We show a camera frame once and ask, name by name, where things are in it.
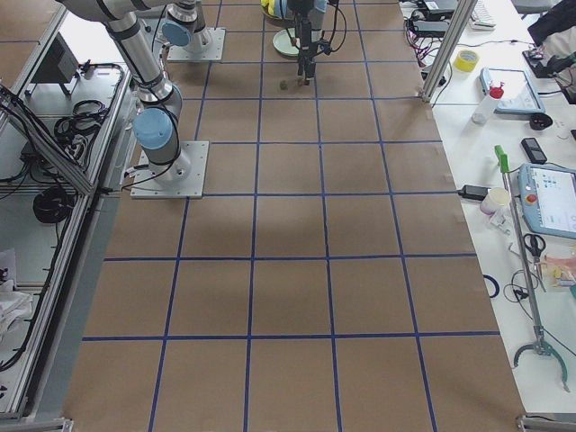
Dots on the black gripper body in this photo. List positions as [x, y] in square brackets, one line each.
[305, 35]

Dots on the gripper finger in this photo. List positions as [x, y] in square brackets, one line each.
[301, 67]
[310, 69]

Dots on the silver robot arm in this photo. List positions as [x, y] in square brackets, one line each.
[156, 127]
[184, 26]

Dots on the pale green plate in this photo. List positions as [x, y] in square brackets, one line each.
[282, 43]

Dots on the yellow tape roll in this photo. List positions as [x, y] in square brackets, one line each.
[466, 60]

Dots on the red cap plastic bottle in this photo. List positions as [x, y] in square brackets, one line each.
[488, 105]

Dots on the black power adapter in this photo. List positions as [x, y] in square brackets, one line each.
[473, 192]

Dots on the far teach pendant tablet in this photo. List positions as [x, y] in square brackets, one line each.
[520, 96]

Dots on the teach pendant tablet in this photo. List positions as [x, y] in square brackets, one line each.
[520, 96]
[547, 197]

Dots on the paper cup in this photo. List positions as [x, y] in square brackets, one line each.
[496, 199]

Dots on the near teach pendant tablet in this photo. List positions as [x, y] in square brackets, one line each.
[547, 197]

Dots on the long reach grabber tool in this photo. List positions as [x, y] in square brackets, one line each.
[540, 346]

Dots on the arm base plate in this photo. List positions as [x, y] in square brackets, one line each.
[206, 45]
[185, 178]

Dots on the aluminium frame post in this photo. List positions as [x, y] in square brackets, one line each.
[459, 20]

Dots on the black handled scissors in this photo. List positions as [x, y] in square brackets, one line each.
[535, 245]

